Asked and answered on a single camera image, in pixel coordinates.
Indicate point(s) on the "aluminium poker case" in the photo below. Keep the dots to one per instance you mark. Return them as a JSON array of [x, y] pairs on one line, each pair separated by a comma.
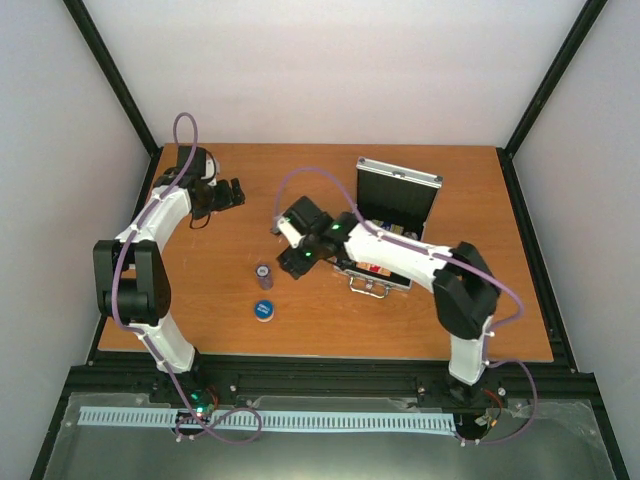
[[397, 199]]

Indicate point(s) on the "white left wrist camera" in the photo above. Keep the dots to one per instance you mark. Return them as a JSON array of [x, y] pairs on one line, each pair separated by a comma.
[[211, 170]]

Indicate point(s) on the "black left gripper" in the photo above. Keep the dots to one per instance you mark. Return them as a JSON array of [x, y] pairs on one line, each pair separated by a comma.
[[226, 199]]

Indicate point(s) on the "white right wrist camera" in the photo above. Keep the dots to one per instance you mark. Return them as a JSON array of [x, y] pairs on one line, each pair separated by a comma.
[[283, 226]]

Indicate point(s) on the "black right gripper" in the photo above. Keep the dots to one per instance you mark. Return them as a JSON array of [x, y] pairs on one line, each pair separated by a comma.
[[293, 264]]

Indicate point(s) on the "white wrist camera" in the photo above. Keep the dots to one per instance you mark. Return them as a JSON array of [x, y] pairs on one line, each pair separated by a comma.
[[283, 226], [211, 170]]

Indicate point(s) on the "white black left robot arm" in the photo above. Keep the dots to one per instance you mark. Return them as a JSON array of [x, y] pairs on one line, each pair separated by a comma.
[[132, 284]]

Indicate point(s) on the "blue dealer button stack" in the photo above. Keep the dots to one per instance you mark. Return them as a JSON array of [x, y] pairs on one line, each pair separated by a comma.
[[264, 311]]

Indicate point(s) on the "light blue cable duct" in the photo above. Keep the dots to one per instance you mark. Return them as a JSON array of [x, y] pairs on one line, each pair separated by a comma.
[[272, 421]]

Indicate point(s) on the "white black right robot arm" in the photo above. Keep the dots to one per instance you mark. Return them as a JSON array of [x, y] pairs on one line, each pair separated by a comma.
[[458, 278]]

